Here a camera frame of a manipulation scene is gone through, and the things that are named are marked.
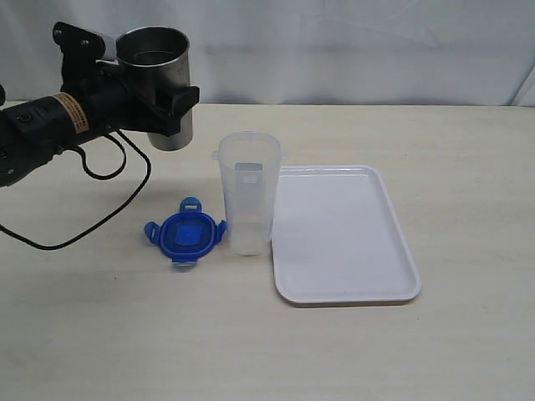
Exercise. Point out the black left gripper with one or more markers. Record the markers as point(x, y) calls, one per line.
point(127, 101)

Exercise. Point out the stainless steel cup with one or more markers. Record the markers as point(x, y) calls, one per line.
point(160, 53)

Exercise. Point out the clear tall plastic container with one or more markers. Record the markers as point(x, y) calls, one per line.
point(249, 164)

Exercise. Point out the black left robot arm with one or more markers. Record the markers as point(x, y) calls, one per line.
point(32, 133)

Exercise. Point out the white plastic tray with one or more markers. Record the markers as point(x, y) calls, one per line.
point(337, 239)

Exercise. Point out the blue plastic lid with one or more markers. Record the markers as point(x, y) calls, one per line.
point(187, 236)

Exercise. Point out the white backdrop curtain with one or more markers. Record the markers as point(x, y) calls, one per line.
point(303, 52)

